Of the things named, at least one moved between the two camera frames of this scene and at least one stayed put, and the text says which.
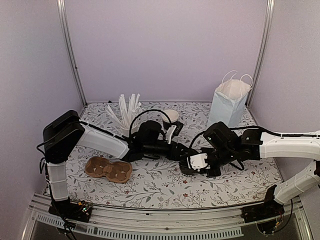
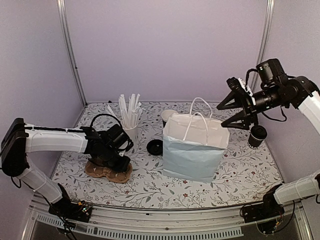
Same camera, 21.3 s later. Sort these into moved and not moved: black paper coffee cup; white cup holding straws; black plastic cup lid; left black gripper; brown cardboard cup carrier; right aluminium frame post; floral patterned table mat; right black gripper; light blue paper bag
Moved: right black gripper; black paper coffee cup; black plastic cup lid; left black gripper; light blue paper bag
Not moved: right aluminium frame post; floral patterned table mat; brown cardboard cup carrier; white cup holding straws
